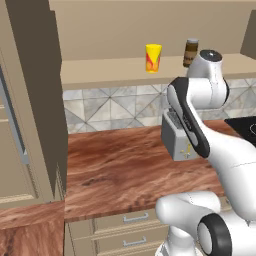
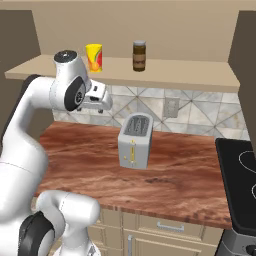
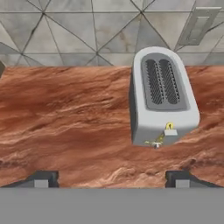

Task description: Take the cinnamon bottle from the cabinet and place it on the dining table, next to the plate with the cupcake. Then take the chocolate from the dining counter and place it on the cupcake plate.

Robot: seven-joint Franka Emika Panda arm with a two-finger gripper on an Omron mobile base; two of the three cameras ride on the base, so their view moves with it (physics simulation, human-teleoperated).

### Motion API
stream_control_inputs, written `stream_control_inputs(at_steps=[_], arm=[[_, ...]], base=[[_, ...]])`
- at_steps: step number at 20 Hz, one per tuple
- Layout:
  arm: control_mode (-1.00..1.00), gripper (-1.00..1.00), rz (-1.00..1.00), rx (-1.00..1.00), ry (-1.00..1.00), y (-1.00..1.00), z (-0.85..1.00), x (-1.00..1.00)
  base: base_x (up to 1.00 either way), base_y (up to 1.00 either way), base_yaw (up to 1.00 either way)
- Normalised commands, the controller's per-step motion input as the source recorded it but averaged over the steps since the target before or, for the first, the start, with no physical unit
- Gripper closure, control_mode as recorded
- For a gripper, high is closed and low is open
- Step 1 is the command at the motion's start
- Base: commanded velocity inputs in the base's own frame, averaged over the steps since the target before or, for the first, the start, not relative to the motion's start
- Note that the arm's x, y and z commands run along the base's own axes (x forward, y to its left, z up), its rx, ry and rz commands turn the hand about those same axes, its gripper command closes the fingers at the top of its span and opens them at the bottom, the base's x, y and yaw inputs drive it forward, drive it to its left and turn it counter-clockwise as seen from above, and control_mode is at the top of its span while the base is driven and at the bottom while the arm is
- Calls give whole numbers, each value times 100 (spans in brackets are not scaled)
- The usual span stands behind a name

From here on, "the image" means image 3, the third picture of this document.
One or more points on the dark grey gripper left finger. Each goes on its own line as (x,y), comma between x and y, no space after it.
(43,178)

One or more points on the grey two-slot toaster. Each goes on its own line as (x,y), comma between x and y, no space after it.
(163,99)

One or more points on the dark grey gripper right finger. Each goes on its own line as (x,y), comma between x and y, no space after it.
(179,178)

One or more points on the grey wall outlet plate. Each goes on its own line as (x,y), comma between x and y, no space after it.
(199,25)

